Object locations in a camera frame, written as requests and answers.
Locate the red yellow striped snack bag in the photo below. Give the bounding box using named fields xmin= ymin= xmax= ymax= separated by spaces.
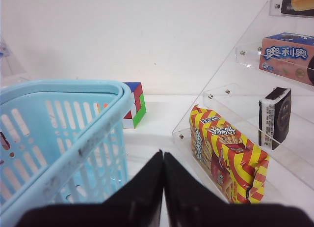
xmin=189 ymin=105 xmax=270 ymax=204

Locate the black white tissue pack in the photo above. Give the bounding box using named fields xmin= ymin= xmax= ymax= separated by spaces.
xmin=259 ymin=87 xmax=292 ymax=150

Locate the black lemon biscuit box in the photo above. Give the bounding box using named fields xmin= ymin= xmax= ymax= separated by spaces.
xmin=281 ymin=0 xmax=314 ymax=18

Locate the light blue plastic basket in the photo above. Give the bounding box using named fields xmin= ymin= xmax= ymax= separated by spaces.
xmin=0 ymin=80 xmax=129 ymax=227

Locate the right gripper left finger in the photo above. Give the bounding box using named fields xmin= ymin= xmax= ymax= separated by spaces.
xmin=17 ymin=150 xmax=163 ymax=227

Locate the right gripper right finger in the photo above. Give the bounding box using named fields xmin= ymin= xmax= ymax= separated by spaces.
xmin=163 ymin=152 xmax=314 ymax=227

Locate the blue pink Oreo box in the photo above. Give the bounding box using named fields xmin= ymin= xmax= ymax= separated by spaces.
xmin=259 ymin=32 xmax=314 ymax=85

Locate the multicolour puzzle cube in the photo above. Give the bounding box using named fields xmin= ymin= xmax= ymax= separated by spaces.
xmin=97 ymin=82 xmax=147 ymax=130

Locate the clear acrylic right shelf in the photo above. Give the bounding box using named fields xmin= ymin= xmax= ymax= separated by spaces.
xmin=172 ymin=0 xmax=314 ymax=203

